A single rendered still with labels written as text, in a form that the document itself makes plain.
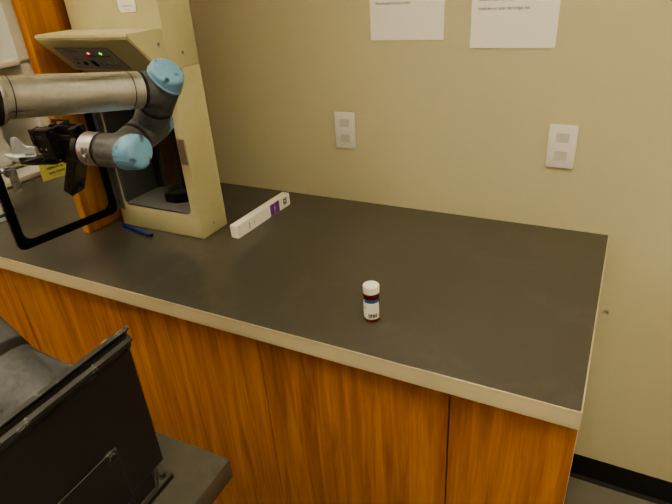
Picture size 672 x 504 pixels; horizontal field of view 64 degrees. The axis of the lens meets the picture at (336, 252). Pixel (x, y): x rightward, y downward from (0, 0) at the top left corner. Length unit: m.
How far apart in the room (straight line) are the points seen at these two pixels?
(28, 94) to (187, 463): 0.69
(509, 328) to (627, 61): 0.70
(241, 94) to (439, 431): 1.25
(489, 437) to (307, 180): 1.07
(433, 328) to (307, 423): 0.41
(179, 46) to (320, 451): 1.06
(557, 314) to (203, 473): 0.77
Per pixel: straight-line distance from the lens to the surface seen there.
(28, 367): 0.80
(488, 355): 1.10
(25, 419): 0.70
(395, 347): 1.10
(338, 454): 1.38
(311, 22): 1.72
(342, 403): 1.25
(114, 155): 1.24
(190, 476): 0.93
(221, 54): 1.93
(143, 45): 1.42
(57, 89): 1.14
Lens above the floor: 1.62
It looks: 28 degrees down
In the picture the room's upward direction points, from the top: 4 degrees counter-clockwise
